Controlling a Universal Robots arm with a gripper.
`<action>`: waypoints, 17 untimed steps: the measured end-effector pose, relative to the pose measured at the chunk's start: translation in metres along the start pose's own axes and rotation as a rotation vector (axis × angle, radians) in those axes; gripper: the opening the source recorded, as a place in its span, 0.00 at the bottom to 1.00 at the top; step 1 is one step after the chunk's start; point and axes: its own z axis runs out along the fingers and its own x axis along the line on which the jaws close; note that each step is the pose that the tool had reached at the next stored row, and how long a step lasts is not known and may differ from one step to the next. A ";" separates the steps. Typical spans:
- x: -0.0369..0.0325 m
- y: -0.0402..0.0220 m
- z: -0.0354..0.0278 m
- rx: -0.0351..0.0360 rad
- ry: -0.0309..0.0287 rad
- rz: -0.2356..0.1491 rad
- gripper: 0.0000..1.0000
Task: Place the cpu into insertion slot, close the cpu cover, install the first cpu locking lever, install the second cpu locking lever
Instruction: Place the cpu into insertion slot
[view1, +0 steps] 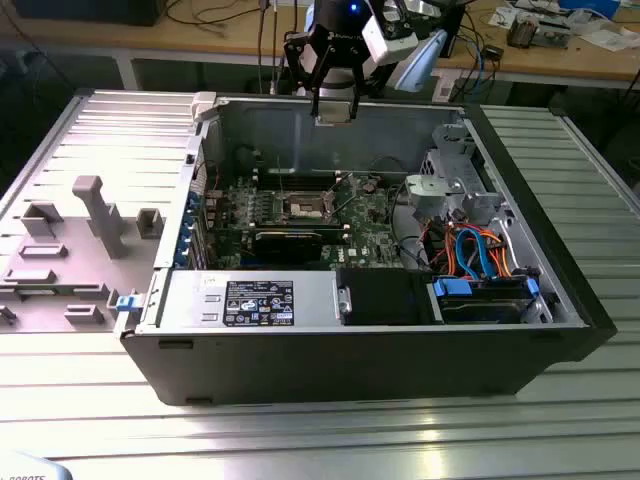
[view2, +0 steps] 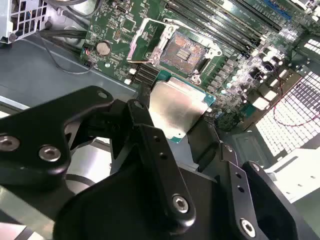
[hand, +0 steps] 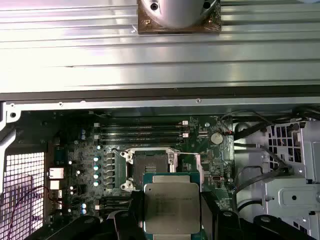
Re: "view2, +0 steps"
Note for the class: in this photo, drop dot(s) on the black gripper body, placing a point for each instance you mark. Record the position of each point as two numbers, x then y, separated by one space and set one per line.
120 207

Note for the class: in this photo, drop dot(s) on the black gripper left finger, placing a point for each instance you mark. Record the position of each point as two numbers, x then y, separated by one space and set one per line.
37 130

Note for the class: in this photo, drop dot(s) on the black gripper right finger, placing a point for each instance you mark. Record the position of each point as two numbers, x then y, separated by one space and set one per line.
257 200

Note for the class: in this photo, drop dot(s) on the silver CPU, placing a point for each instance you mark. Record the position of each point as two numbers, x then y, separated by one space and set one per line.
177 107

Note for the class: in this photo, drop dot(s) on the metal socket cover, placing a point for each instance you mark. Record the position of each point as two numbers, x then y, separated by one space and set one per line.
135 42

